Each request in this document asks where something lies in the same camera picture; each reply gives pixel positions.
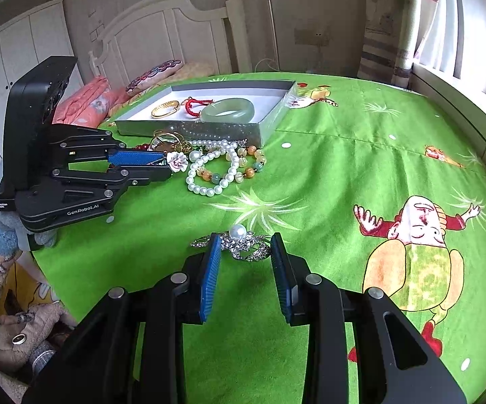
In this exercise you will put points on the white wardrobe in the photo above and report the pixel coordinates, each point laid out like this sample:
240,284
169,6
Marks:
27,40

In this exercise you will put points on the green jade bangle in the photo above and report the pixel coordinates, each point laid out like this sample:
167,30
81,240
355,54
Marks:
231,110

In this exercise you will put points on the silver pearl brooch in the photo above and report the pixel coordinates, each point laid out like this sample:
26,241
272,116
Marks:
241,243

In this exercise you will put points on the patterned beige curtain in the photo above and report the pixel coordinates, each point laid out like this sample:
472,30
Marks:
393,38

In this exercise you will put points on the gold bangle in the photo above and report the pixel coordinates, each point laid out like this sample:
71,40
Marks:
165,109

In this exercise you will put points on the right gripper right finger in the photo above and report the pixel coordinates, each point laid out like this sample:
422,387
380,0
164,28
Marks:
395,364

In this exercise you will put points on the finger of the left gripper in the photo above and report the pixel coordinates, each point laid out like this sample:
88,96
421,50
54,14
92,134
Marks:
136,157
119,176

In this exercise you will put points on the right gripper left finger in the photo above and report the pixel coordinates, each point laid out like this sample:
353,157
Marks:
129,347

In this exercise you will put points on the wall power socket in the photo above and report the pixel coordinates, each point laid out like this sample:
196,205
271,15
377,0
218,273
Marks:
311,37

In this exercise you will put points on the white wooden headboard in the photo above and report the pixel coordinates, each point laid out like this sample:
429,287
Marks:
153,31

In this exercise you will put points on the gold pendant brooch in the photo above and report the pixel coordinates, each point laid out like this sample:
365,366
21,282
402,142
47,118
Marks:
167,141

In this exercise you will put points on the patterned decorative pillow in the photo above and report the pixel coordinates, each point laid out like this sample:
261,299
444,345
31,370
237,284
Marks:
153,76

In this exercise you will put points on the green cartoon blanket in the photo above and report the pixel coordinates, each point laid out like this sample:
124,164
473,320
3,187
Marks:
338,174

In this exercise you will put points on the white flower brooch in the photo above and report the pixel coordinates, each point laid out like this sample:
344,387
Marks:
177,161

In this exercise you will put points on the pink folded quilt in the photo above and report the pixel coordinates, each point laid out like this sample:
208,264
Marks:
90,105

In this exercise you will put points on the silver jewelry box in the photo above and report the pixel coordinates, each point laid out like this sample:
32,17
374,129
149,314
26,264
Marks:
269,97

